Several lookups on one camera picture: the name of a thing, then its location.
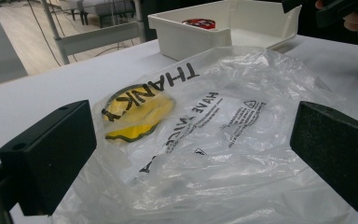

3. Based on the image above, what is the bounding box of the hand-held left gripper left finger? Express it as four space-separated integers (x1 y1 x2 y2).
0 99 98 217

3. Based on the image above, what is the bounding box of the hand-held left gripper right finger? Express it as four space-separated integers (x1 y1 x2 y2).
289 100 358 217

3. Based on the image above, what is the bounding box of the yellow round object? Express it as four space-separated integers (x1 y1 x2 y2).
101 83 177 144

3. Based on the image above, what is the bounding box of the clear printed plastic bag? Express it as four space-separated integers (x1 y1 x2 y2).
50 46 358 224

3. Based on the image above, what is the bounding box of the red round snack packet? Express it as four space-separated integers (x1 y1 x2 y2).
181 18 217 31

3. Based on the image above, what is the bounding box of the white plastic bin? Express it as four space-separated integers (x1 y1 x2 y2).
146 0 303 63

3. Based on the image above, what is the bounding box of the grey furniture with dark legs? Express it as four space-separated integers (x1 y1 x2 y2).
58 0 137 28

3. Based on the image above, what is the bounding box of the white metal desk frame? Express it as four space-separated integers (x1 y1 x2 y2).
39 0 147 66

